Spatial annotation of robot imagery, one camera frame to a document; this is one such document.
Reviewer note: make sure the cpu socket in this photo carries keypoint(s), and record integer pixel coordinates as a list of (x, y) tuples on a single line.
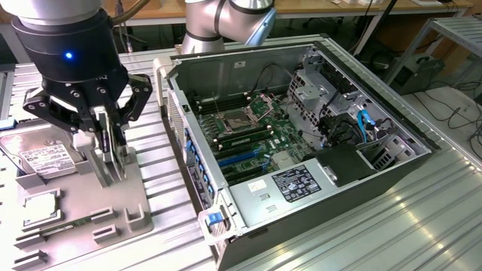
[(239, 121)]

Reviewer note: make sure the metal socket cover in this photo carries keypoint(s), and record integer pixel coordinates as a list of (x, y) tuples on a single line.
[(263, 105)]

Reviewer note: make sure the blue case latch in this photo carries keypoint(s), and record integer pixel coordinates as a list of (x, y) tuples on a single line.
[(213, 218)]

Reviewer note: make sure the green motherboard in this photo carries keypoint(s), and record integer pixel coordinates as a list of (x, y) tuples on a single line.
[(289, 141)]

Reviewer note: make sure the open pc case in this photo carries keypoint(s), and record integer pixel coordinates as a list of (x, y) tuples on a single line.
[(319, 226)]

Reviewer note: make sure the metal shelf frame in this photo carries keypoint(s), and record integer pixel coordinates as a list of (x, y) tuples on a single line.
[(456, 29)]

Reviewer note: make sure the silver drive cage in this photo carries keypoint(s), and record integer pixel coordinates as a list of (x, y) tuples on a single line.
[(308, 93)]

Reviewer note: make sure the silver disk bay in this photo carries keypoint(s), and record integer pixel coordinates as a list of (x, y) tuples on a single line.
[(391, 149)]

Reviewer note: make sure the hard disk drive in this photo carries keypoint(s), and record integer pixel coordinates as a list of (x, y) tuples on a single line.
[(41, 158)]

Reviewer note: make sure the black ram slot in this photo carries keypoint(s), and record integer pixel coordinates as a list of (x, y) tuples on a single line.
[(223, 104), (225, 107), (243, 134), (220, 98), (244, 137), (240, 131), (221, 101)]

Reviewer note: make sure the green ram stick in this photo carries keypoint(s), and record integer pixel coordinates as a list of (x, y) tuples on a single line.
[(245, 140), (64, 226)]

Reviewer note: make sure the thin locking lever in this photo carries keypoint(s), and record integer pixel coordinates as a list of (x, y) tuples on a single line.
[(216, 104)]

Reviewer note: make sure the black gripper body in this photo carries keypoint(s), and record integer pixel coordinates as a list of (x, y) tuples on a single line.
[(70, 45)]

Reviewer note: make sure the black equipment box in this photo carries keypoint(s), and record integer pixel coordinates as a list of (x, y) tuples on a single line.
[(418, 73)]

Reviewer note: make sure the silver chipset heatsink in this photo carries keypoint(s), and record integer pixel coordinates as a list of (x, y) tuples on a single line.
[(284, 159)]

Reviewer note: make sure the grey parts rack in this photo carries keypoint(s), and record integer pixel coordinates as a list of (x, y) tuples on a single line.
[(112, 203)]

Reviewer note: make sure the silver power supply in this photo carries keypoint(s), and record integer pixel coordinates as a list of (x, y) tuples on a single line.
[(255, 206)]

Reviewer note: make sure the wooden desk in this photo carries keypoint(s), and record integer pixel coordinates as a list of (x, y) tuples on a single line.
[(319, 9)]

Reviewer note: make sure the blue expansion slot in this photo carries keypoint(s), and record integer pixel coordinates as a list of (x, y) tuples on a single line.
[(236, 158)]

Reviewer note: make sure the silver cpu chip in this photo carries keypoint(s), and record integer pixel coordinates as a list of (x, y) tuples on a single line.
[(41, 207)]

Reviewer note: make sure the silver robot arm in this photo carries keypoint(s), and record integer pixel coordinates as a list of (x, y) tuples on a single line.
[(211, 25)]

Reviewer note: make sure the black plastic shroud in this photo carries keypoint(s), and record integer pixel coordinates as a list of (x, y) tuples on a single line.
[(337, 166)]

